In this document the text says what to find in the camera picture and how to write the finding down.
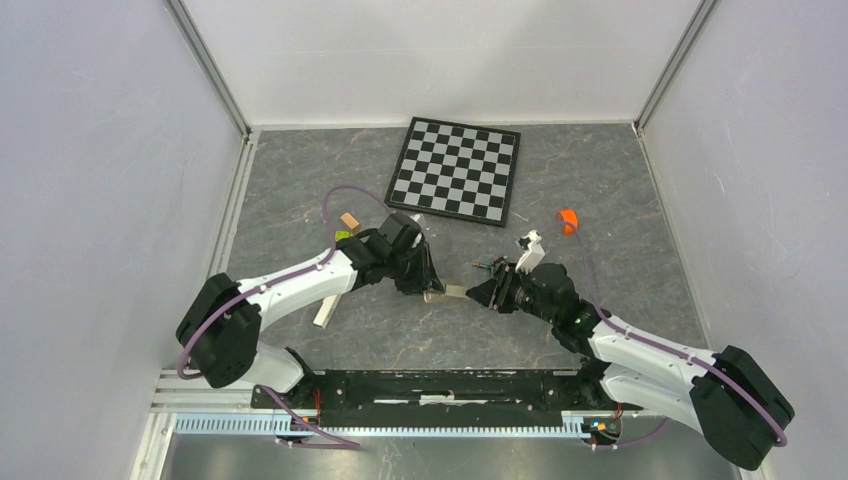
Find black white chessboard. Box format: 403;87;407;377
385;117;521;227

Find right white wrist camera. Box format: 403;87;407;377
516;230;545;274

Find orange tape roll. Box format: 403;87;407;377
558;209;579;236

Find aluminium frame rail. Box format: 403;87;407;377
130;370;292;479

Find white rectangular bar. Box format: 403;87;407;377
313;295;342;329

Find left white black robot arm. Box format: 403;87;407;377
175;213;445;408

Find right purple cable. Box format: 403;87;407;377
536;221;790;449

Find yellow green lego stack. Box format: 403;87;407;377
334;231;353;242

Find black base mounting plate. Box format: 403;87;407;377
282;369;638;428

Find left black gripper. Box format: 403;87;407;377
386;240;443;296

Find small wooden block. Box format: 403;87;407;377
340;212;362;233

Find beige remote control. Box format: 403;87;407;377
423;284;468;304

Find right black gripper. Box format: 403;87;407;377
465;261;557;325

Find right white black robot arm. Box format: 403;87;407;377
466;262;795;471

